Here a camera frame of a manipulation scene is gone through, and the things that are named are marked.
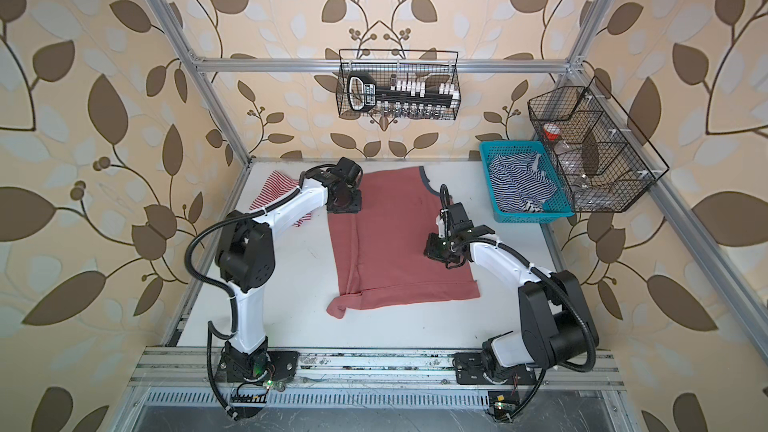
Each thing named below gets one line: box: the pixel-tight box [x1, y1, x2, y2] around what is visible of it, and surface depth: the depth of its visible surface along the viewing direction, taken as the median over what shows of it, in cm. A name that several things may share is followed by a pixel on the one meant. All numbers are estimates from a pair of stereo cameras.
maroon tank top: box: [327, 167, 481, 320], surface depth 93 cm
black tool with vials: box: [346, 71, 460, 116], surface depth 85 cm
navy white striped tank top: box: [489, 152, 557, 212], surface depth 110 cm
